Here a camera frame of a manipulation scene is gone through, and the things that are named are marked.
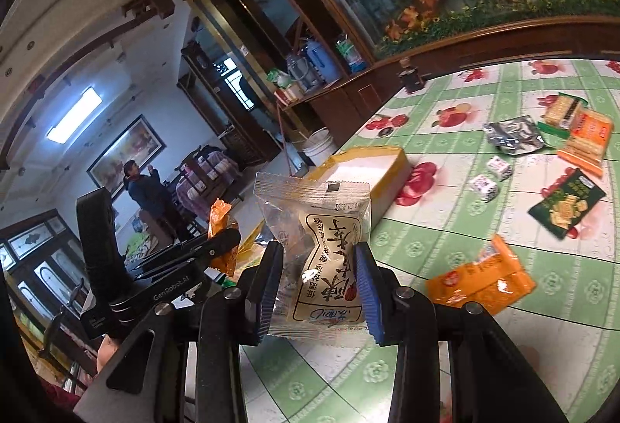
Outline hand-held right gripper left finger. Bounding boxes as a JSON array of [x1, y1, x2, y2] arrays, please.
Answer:
[[72, 240, 286, 423]]

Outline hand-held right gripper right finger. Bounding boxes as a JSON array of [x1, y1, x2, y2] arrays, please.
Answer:
[[353, 241, 570, 423]]

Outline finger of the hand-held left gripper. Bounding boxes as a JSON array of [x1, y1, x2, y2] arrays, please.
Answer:
[[125, 227, 242, 273], [133, 253, 219, 283]]

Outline orange and silver snack packet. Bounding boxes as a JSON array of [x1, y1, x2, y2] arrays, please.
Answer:
[[208, 199, 239, 276]]

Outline clear packet with dark snack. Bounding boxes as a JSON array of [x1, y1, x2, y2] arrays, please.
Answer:
[[254, 171, 373, 351]]

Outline plain orange snack packet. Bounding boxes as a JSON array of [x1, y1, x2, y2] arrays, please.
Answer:
[[425, 234, 537, 316]]

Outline yellow rimmed white tray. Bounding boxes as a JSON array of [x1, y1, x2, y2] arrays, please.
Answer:
[[239, 147, 413, 259]]

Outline small white cube candy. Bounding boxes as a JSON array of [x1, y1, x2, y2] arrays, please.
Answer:
[[486, 155, 513, 181], [469, 173, 499, 203]]

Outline dark green snack packet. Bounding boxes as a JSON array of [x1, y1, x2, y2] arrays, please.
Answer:
[[528, 168, 607, 240]]

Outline orange cracker packet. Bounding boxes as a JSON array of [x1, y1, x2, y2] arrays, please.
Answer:
[[557, 109, 615, 178]]

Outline person's left hand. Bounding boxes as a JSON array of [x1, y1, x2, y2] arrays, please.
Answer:
[[96, 335, 123, 378]]

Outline cloth covered dining table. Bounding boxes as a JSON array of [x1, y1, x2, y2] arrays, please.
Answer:
[[175, 150, 238, 211]]

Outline fruit print tablecloth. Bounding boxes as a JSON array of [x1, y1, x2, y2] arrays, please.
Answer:
[[239, 59, 620, 423]]

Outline wooden glass panel door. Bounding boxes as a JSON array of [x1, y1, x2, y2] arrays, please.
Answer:
[[0, 210, 93, 356]]

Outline white plastic bucket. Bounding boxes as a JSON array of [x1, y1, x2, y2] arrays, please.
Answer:
[[303, 128, 337, 168]]

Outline bright window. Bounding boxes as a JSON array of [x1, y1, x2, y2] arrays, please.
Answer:
[[213, 57, 257, 111]]

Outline red and white box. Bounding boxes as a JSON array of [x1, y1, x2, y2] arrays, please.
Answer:
[[274, 84, 303, 105]]

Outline rectangular ceiling light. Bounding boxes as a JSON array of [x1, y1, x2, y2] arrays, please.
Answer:
[[46, 86, 103, 143]]

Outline wooden cabinet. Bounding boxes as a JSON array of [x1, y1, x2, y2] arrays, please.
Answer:
[[278, 13, 620, 147]]

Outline blue thermos flask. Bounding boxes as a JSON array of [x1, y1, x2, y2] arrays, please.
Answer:
[[303, 38, 342, 82]]

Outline dark glass bottle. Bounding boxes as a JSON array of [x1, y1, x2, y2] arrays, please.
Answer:
[[398, 57, 426, 94]]

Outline large clear water bottle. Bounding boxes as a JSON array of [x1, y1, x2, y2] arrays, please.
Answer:
[[336, 33, 365, 74]]

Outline green wrapped cracker packet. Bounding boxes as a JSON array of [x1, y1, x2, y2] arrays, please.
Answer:
[[539, 92, 590, 135]]

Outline framed wall painting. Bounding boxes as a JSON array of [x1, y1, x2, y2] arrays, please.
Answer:
[[86, 114, 167, 201]]

